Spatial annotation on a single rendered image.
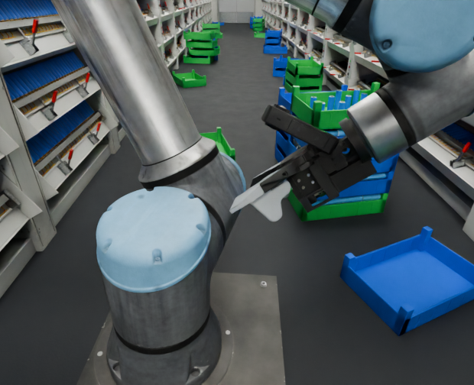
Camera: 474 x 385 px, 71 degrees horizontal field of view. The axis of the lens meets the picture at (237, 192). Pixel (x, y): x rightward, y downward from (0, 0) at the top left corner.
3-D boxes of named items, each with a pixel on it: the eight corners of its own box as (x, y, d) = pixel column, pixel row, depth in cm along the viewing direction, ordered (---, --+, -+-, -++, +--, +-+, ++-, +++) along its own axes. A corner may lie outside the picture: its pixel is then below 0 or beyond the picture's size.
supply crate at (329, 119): (313, 131, 95) (316, 102, 91) (290, 109, 112) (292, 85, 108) (407, 124, 100) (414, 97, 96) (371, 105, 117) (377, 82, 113)
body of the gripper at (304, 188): (303, 215, 48) (381, 173, 44) (271, 166, 48) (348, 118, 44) (305, 201, 56) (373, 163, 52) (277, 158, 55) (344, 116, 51)
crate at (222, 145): (181, 145, 168) (180, 130, 164) (221, 141, 172) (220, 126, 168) (189, 171, 143) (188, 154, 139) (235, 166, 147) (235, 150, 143)
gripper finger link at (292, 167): (269, 192, 44) (316, 158, 47) (262, 182, 44) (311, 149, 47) (257, 195, 49) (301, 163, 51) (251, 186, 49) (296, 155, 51)
